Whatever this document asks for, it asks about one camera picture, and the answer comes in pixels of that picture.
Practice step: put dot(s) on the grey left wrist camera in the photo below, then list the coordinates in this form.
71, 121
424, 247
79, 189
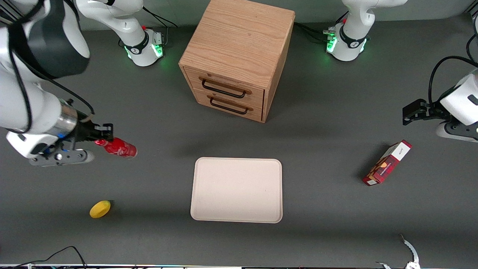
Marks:
457, 131

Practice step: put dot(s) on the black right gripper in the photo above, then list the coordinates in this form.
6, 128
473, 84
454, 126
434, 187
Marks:
84, 131

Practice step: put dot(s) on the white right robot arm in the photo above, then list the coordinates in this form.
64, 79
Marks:
26, 101

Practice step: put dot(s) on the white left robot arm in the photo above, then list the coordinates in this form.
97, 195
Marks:
351, 45

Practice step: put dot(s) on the red and white snack box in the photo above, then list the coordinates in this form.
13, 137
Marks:
386, 164

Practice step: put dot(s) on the wooden drawer front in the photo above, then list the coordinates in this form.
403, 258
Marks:
233, 112
227, 84

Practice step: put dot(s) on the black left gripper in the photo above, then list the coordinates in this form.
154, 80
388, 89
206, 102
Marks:
430, 111

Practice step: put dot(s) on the wooden drawer cabinet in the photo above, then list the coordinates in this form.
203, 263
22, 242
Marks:
239, 37

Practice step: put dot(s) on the red coke bottle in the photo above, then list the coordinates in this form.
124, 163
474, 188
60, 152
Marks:
121, 148

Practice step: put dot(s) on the yellow lemon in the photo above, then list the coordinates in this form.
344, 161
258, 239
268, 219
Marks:
100, 209

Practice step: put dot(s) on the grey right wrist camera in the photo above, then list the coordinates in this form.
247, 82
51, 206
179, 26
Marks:
63, 157

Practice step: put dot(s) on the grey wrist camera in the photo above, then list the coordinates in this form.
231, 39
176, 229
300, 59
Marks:
63, 157
457, 131

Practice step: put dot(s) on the beige rectangular tray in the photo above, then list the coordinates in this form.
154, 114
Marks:
236, 190

